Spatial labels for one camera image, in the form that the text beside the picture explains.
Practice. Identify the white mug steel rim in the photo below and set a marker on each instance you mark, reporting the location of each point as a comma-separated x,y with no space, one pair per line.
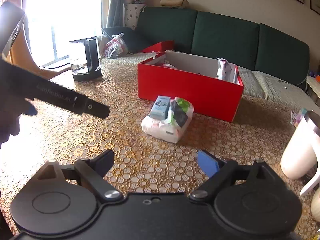
298,150

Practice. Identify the grey curtain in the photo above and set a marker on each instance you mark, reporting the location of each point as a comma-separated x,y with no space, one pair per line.
116,5

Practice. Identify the red box lid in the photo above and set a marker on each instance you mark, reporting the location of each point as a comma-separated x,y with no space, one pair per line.
160,47

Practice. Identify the green sofa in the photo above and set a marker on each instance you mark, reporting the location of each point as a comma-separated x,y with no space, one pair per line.
225,35

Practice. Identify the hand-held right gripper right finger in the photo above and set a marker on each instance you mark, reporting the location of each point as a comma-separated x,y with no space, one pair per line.
208,163

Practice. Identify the pink plush toy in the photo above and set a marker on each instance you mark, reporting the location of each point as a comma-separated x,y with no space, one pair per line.
166,65

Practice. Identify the red white plastic bag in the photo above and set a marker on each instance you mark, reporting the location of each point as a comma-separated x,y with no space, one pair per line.
115,46

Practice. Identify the white egg-shaped container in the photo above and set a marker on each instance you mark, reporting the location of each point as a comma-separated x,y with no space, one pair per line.
316,206

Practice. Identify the clear plastic packets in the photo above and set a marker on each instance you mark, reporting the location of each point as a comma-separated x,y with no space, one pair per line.
225,68

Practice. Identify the beige roll pillow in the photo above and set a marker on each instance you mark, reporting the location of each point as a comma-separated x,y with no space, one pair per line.
173,2

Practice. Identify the cream quilted sofa cover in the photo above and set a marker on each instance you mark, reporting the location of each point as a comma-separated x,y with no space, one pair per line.
265,85

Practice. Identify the light blue small box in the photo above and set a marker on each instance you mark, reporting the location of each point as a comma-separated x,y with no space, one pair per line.
160,107

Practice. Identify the yellow chair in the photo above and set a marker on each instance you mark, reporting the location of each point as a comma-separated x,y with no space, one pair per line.
27,52

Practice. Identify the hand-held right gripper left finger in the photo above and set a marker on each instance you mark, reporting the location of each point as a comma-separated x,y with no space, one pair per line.
106,161

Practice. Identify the window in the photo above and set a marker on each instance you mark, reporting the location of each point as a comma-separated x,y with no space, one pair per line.
65,17

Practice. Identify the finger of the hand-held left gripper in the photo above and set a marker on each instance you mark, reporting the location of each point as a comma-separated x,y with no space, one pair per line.
92,107

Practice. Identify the red cardboard box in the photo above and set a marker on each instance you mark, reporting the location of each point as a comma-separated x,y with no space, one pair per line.
185,90

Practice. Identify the white plastic packet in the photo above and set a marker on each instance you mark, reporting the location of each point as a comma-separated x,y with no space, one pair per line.
162,130

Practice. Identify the colourful printed card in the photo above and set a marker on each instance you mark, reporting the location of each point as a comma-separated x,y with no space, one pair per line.
297,117

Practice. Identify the person's left hand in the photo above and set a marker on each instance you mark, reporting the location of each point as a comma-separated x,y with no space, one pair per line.
30,109

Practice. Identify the floral patterned desktop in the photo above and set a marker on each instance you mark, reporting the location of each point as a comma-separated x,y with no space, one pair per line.
100,135

